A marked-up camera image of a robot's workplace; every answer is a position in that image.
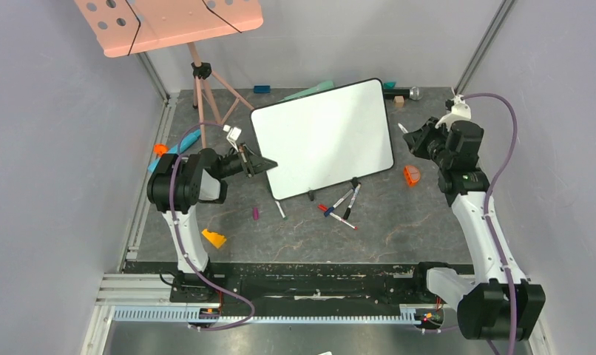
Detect orange semicircle toy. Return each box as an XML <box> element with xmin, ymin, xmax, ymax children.
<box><xmin>403</xmin><ymin>165</ymin><xmax>421</xmax><ymax>187</ymax></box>

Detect yellow stepped wedge block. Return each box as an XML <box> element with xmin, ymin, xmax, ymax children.
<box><xmin>201</xmin><ymin>229</ymin><xmax>227</xmax><ymax>249</ymax></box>

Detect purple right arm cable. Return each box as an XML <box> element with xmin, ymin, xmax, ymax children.
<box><xmin>415</xmin><ymin>92</ymin><xmax>518</xmax><ymax>355</ymax></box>

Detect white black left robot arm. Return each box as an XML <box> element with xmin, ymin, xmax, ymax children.
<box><xmin>146</xmin><ymin>143</ymin><xmax>278</xmax><ymax>274</ymax></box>

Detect black whiteboard marker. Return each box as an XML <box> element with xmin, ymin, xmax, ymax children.
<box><xmin>343</xmin><ymin>183</ymin><xmax>362</xmax><ymax>220</ymax></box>

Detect white toothed cable rail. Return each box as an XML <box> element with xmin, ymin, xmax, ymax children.
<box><xmin>112</xmin><ymin>305</ymin><xmax>444</xmax><ymax>326</ymax></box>

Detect white whiteboard black frame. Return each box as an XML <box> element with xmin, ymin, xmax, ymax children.
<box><xmin>250</xmin><ymin>78</ymin><xmax>395</xmax><ymax>200</ymax></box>

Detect blue whiteboard marker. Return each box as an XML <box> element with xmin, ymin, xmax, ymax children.
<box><xmin>324</xmin><ymin>188</ymin><xmax>355</xmax><ymax>217</ymax></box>

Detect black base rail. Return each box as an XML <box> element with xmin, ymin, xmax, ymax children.
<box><xmin>170</xmin><ymin>262</ymin><xmax>461</xmax><ymax>317</ymax></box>

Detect small wooden cube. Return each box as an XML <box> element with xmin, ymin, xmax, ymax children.
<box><xmin>393</xmin><ymin>95</ymin><xmax>405</xmax><ymax>108</ymax></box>

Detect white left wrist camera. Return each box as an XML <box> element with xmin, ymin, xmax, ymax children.
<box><xmin>223</xmin><ymin>125</ymin><xmax>242</xmax><ymax>151</ymax></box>

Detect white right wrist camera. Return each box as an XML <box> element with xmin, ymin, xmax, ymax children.
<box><xmin>435</xmin><ymin>89</ymin><xmax>472</xmax><ymax>130</ymax></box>

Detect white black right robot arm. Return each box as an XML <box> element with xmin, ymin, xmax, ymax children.
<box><xmin>403</xmin><ymin>118</ymin><xmax>546</xmax><ymax>342</ymax></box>

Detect aluminium frame rails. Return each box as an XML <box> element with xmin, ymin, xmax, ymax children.
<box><xmin>94</xmin><ymin>274</ymin><xmax>541</xmax><ymax>310</ymax></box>

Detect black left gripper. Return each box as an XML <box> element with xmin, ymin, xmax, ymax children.
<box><xmin>217</xmin><ymin>143</ymin><xmax>278</xmax><ymax>179</ymax></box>

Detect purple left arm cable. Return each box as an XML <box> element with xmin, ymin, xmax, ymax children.
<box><xmin>168</xmin><ymin>121</ymin><xmax>257</xmax><ymax>333</ymax></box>

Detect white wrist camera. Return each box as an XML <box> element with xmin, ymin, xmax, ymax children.
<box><xmin>435</xmin><ymin>89</ymin><xmax>472</xmax><ymax>130</ymax></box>
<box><xmin>223</xmin><ymin>125</ymin><xmax>242</xmax><ymax>151</ymax></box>

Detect pink music stand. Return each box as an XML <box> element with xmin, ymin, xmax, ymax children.
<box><xmin>73</xmin><ymin>0</ymin><xmax>265</xmax><ymax>165</ymax></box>

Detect teal flat piece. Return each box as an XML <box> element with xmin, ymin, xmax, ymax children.
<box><xmin>279</xmin><ymin>80</ymin><xmax>335</xmax><ymax>103</ymax></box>

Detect red whiteboard marker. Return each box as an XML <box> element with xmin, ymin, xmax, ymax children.
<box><xmin>318</xmin><ymin>204</ymin><xmax>358</xmax><ymax>230</ymax></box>

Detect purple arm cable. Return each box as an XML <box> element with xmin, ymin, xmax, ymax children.
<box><xmin>415</xmin><ymin>92</ymin><xmax>518</xmax><ymax>355</ymax></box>
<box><xmin>168</xmin><ymin>121</ymin><xmax>257</xmax><ymax>333</ymax></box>

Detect green whiteboard marker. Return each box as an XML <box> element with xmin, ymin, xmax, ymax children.
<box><xmin>275</xmin><ymin>200</ymin><xmax>288</xmax><ymax>220</ymax></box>

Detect blue toy recorder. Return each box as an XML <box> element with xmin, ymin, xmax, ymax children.
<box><xmin>147</xmin><ymin>129</ymin><xmax>201</xmax><ymax>173</ymax></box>

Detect blue rectangular block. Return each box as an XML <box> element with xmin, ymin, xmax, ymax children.
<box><xmin>253</xmin><ymin>85</ymin><xmax>271</xmax><ymax>94</ymax></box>

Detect orange small toy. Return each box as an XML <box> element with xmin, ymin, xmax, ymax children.
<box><xmin>153</xmin><ymin>143</ymin><xmax>169</xmax><ymax>157</ymax></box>

